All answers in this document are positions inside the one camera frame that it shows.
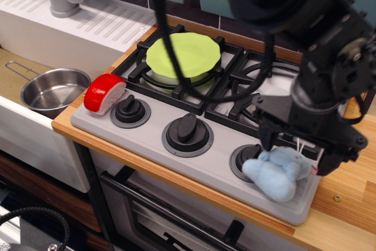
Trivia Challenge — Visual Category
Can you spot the black braided cable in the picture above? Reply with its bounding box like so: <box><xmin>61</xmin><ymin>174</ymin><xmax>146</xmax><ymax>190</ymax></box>
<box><xmin>0</xmin><ymin>206</ymin><xmax>71</xmax><ymax>251</ymax></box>

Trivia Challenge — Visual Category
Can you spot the black middle stove knob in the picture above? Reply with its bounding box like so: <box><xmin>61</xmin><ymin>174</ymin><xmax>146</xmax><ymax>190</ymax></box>
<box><xmin>162</xmin><ymin>113</ymin><xmax>214</xmax><ymax>158</ymax></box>

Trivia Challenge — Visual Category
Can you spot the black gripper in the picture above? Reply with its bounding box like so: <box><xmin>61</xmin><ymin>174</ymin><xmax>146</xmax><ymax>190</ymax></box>
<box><xmin>253</xmin><ymin>95</ymin><xmax>368</xmax><ymax>176</ymax></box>

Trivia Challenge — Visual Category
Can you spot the grey toy stove top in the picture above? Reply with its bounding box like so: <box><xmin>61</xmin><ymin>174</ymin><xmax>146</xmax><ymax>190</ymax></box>
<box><xmin>70</xmin><ymin>30</ymin><xmax>320</xmax><ymax>225</ymax></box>

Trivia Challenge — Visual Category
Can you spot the toy oven door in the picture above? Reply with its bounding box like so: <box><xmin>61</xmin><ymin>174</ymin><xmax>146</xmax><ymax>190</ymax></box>
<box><xmin>99</xmin><ymin>166</ymin><xmax>267</xmax><ymax>250</ymax></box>

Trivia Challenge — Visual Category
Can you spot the black stove knob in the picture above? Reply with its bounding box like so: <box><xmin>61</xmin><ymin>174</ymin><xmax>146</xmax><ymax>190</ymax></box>
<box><xmin>162</xmin><ymin>113</ymin><xmax>214</xmax><ymax>158</ymax></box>
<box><xmin>229</xmin><ymin>144</ymin><xmax>263</xmax><ymax>183</ymax></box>
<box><xmin>110</xmin><ymin>95</ymin><xmax>151</xmax><ymax>129</ymax></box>

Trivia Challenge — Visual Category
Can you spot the stainless steel pot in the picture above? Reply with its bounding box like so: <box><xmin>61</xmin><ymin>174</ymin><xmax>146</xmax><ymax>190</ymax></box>
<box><xmin>5</xmin><ymin>61</ymin><xmax>91</xmax><ymax>119</ymax></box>

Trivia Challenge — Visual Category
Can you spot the black left stove knob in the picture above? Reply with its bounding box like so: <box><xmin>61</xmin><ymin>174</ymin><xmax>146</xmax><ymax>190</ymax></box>
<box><xmin>110</xmin><ymin>95</ymin><xmax>151</xmax><ymax>129</ymax></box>

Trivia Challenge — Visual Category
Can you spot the black right burner grate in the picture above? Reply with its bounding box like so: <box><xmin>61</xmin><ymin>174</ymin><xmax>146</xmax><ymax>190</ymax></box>
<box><xmin>204</xmin><ymin>49</ymin><xmax>324</xmax><ymax>161</ymax></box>

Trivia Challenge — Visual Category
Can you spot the red white toy cheese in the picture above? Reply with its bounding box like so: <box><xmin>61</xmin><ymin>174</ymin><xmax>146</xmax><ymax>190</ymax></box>
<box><xmin>84</xmin><ymin>73</ymin><xmax>126</xmax><ymax>115</ymax></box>

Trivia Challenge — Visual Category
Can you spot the white toy sink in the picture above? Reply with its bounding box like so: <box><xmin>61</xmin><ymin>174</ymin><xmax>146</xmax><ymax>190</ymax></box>
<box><xmin>1</xmin><ymin>0</ymin><xmax>155</xmax><ymax>193</ymax></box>

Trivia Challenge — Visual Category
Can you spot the light blue stuffed hippo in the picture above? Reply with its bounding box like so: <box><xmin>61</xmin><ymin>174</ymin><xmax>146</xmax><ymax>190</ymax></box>
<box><xmin>241</xmin><ymin>146</ymin><xmax>318</xmax><ymax>202</ymax></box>

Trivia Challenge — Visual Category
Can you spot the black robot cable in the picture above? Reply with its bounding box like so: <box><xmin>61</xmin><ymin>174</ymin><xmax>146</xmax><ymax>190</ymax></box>
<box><xmin>146</xmin><ymin>0</ymin><xmax>277</xmax><ymax>102</ymax></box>

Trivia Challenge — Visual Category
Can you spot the black left burner grate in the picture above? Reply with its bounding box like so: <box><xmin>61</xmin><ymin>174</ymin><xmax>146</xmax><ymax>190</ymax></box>
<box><xmin>113</xmin><ymin>25</ymin><xmax>244</xmax><ymax>115</ymax></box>

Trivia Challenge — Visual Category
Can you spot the black right stove knob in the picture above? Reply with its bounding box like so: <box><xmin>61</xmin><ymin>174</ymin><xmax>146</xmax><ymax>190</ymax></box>
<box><xmin>229</xmin><ymin>144</ymin><xmax>263</xmax><ymax>183</ymax></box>

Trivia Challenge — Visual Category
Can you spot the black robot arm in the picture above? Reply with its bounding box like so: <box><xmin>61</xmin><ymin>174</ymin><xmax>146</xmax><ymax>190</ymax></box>
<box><xmin>229</xmin><ymin>0</ymin><xmax>375</xmax><ymax>176</ymax></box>

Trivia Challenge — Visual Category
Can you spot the green plastic plate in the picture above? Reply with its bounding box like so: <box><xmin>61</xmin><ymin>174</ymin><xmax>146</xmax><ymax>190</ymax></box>
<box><xmin>146</xmin><ymin>32</ymin><xmax>221</xmax><ymax>79</ymax></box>

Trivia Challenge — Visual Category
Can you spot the black burner grate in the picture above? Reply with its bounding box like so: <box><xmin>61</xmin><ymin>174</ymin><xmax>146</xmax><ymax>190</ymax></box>
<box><xmin>204</xmin><ymin>49</ymin><xmax>324</xmax><ymax>161</ymax></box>
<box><xmin>113</xmin><ymin>25</ymin><xmax>244</xmax><ymax>115</ymax></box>

